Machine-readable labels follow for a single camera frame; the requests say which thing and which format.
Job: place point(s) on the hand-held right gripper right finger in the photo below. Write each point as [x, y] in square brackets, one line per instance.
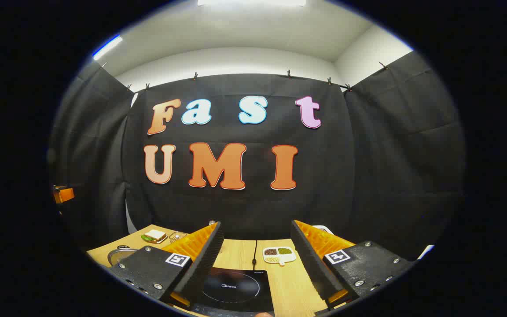
[313, 264]

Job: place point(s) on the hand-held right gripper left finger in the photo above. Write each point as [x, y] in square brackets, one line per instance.
[203, 264]

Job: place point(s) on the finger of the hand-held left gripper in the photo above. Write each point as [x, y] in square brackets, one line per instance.
[63, 194]

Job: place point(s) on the black induction cooktop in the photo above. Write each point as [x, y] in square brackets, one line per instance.
[236, 290]

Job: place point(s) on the white divided dish of beans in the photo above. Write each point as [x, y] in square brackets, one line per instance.
[279, 254]

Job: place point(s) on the white toaster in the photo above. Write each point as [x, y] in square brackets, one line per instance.
[322, 229]

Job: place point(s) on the sandwich with lettuce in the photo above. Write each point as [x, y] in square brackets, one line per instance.
[153, 235]

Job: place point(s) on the black backdrop cloth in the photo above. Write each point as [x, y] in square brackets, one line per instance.
[244, 207]

